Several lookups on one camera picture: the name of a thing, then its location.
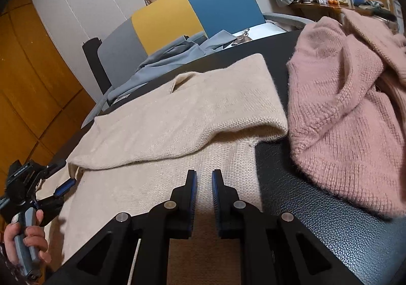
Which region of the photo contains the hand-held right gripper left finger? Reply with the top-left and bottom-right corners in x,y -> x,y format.
44,169 -> 199,285

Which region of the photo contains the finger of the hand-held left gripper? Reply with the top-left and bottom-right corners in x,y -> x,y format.
33,195 -> 66,227
40,160 -> 78,198

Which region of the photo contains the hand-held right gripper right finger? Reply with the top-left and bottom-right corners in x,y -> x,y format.
211,168 -> 365,285

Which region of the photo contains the beige knit sweater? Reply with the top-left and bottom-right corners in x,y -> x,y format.
59,53 -> 289,285

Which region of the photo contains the person's left hand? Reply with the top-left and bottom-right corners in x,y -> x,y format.
3,209 -> 52,268

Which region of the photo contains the orange wooden wardrobe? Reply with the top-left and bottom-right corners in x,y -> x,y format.
0,0 -> 97,220

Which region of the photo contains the blue-grey garment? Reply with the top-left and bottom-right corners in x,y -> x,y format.
81,30 -> 254,130

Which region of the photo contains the pink knit sweater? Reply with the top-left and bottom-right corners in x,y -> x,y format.
285,8 -> 406,220

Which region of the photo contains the white printed paper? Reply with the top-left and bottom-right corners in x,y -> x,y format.
231,21 -> 286,44

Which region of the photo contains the grey yellow blue chair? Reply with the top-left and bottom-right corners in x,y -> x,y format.
82,0 -> 318,96

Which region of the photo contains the cluttered wooden desk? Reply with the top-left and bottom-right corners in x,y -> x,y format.
290,0 -> 406,30

